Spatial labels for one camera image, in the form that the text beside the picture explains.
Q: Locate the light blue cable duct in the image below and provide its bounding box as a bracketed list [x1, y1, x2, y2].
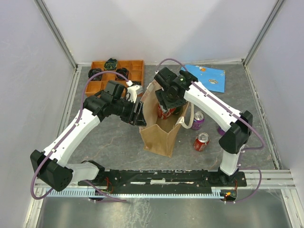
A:
[45, 187, 236, 198]

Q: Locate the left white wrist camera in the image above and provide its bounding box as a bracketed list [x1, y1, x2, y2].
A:
[126, 80, 143, 103]

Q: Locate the blue patterned cloth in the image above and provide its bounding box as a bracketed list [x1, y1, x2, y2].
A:
[185, 65, 225, 93]

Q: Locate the right aluminium frame post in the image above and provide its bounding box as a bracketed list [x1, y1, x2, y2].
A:
[242, 0, 285, 67]

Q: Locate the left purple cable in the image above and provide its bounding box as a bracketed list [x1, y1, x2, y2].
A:
[30, 72, 129, 203]

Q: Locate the black rolled sock top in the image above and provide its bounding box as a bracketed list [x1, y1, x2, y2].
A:
[104, 58, 118, 71]

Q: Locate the purple soda can left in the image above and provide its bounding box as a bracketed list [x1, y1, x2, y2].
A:
[191, 111, 205, 130]

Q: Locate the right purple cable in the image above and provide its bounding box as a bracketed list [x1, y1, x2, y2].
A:
[157, 57, 266, 203]

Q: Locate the brown canvas tote bag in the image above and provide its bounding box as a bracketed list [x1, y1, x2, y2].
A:
[140, 80, 189, 157]

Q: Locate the black rolled sock middle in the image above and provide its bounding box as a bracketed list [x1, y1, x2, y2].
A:
[116, 67, 129, 80]

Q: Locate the purple cable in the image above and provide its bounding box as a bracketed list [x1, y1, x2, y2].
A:
[157, 57, 266, 203]
[30, 72, 129, 203]

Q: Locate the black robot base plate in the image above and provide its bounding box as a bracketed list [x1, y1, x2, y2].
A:
[90, 170, 247, 195]

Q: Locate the orange compartment tray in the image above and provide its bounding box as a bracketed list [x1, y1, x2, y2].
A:
[85, 58, 144, 96]

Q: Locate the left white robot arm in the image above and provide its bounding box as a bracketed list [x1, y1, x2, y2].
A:
[30, 80, 146, 191]

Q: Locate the red cola can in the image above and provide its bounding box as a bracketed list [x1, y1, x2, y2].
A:
[193, 132, 209, 152]
[157, 104, 176, 120]

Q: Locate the black rolled sock right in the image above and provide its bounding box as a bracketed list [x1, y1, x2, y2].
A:
[133, 81, 142, 86]

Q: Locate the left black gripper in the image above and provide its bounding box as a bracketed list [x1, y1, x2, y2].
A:
[113, 97, 147, 127]

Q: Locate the red cola can front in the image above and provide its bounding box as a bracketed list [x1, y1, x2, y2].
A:
[193, 132, 209, 152]

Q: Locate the aluminium frame post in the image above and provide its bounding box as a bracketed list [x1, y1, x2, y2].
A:
[34, 0, 77, 68]
[242, 0, 285, 67]

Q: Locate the left aluminium frame post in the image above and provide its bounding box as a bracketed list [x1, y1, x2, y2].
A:
[34, 0, 77, 68]

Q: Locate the purple Fanta can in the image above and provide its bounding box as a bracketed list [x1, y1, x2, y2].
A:
[217, 127, 225, 136]

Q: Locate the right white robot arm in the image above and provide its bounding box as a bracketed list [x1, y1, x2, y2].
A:
[154, 67, 253, 186]

